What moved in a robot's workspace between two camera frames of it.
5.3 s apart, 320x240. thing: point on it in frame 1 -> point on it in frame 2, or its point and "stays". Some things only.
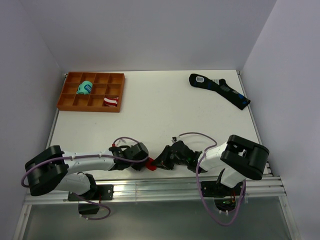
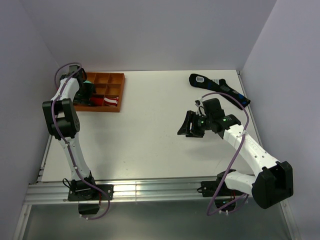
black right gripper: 162,160 -> 191,117
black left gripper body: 137,166 -> 85,93
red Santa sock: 149,165 -> 97,101
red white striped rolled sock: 111,102 stays
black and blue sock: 200,81 stays
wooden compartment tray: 98,92 stays
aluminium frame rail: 171,188 stays
